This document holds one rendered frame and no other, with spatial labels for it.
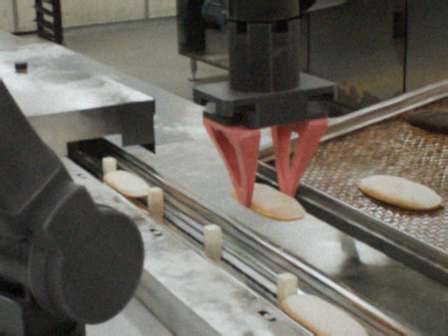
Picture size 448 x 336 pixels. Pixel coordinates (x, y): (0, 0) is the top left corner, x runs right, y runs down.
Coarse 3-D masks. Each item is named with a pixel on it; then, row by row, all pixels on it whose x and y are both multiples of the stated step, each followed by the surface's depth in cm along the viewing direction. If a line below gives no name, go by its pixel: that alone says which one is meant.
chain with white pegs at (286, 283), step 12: (72, 144) 132; (96, 168) 127; (108, 168) 120; (156, 192) 107; (144, 204) 113; (156, 204) 108; (180, 228) 104; (204, 228) 96; (216, 228) 95; (204, 240) 96; (216, 240) 95; (216, 252) 96; (228, 264) 94; (288, 276) 83; (264, 288) 88; (288, 288) 83
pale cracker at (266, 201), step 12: (264, 192) 85; (276, 192) 85; (252, 204) 83; (264, 204) 82; (276, 204) 82; (288, 204) 82; (264, 216) 82; (276, 216) 81; (288, 216) 80; (300, 216) 80
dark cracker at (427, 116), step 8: (416, 112) 110; (424, 112) 109; (432, 112) 108; (440, 112) 107; (408, 120) 109; (416, 120) 108; (424, 120) 107; (432, 120) 106; (440, 120) 106; (432, 128) 106; (440, 128) 105
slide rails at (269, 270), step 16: (80, 144) 135; (80, 160) 127; (96, 160) 127; (96, 176) 120; (144, 208) 108; (176, 208) 107; (192, 224) 102; (208, 224) 102; (192, 240) 98; (224, 240) 97; (240, 240) 97; (208, 256) 94; (240, 256) 93; (256, 256) 93; (272, 272) 89; (256, 288) 86; (304, 288) 85; (272, 304) 83; (336, 304) 82
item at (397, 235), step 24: (408, 96) 114; (432, 96) 115; (360, 120) 112; (384, 120) 112; (336, 144) 108; (384, 144) 105; (432, 144) 103; (264, 168) 104; (312, 168) 103; (336, 168) 102; (360, 168) 101; (408, 168) 98; (312, 192) 96; (336, 192) 97; (360, 192) 95; (360, 216) 89; (384, 216) 90; (408, 216) 88; (408, 240) 83
